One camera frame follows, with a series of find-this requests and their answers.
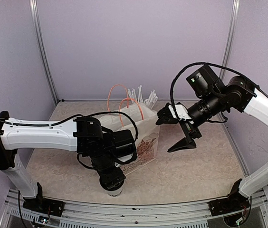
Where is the white paper takeout bag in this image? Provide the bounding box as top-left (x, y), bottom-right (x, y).
top-left (93, 84), bottom-right (161, 176)

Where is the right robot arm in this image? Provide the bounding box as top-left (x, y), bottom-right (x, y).
top-left (167, 62), bottom-right (268, 211)

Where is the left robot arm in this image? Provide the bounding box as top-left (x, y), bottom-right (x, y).
top-left (0, 111), bottom-right (138, 211)

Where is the white wrapped straws bundle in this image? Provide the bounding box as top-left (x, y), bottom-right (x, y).
top-left (127, 85), bottom-right (158, 109)

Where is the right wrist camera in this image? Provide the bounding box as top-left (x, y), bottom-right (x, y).
top-left (155, 102), bottom-right (192, 125)

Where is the right aluminium frame post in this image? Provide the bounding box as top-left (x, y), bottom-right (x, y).
top-left (222, 0), bottom-right (240, 67)

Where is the aluminium frame post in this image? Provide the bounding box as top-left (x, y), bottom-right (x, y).
top-left (222, 0), bottom-right (240, 67)
top-left (29, 0), bottom-right (59, 105)

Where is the left aluminium frame post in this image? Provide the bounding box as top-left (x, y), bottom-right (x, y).
top-left (29, 0), bottom-right (59, 105)

